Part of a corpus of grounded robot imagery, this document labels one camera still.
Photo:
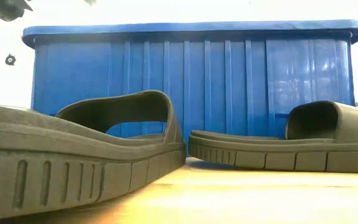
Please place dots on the black rubber slide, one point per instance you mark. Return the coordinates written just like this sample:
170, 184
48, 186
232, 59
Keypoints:
291, 152
73, 174

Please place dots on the blue plastic bin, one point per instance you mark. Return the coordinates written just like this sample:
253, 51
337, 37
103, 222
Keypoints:
197, 77

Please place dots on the round black wall fixture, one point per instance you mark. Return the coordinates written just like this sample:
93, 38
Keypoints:
10, 59

